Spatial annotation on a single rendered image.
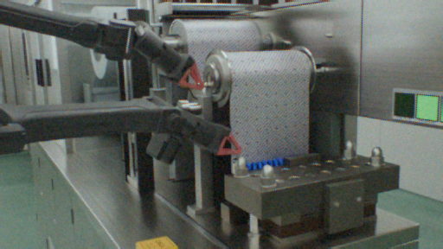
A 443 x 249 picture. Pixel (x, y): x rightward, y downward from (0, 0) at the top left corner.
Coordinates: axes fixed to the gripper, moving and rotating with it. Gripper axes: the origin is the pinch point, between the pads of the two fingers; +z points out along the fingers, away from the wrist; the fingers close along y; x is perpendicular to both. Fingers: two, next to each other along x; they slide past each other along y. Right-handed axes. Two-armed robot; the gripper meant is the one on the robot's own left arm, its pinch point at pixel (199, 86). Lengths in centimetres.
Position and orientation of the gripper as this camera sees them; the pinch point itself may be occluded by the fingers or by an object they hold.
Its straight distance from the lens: 115.4
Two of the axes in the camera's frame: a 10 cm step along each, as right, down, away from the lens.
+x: 5.4, -8.3, 1.4
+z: 6.7, 5.2, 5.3
